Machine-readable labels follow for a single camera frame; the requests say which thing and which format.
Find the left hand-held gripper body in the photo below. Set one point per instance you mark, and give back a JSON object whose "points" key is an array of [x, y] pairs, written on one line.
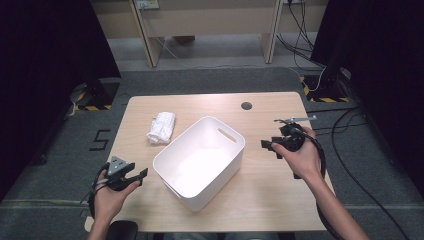
{"points": [[116, 165]]}

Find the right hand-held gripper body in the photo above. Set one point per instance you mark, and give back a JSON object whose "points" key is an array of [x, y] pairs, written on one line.
{"points": [[293, 140]]}

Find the white cloth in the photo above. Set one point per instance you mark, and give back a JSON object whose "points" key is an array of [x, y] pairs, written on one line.
{"points": [[161, 128]]}

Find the white plastic bin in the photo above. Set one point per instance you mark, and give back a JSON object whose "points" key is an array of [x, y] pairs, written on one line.
{"points": [[200, 166]]}

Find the person's right hand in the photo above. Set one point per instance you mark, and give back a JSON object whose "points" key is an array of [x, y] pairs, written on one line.
{"points": [[305, 160]]}

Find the person's left hand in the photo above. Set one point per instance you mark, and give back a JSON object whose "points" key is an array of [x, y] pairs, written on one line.
{"points": [[110, 203]]}

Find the stand base with hazard tape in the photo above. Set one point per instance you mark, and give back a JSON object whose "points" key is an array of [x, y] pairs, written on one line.
{"points": [[100, 96], [325, 91]]}

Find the grey tape piece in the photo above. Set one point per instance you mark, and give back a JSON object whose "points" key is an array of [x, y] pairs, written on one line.
{"points": [[84, 213]]}

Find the person's legs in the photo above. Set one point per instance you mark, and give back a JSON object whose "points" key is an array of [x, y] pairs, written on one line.
{"points": [[216, 236]]}

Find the black curtain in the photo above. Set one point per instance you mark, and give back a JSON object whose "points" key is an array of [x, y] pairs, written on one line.
{"points": [[43, 83], [383, 66]]}

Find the wall power socket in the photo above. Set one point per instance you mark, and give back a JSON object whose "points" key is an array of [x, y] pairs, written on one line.
{"points": [[147, 4]]}

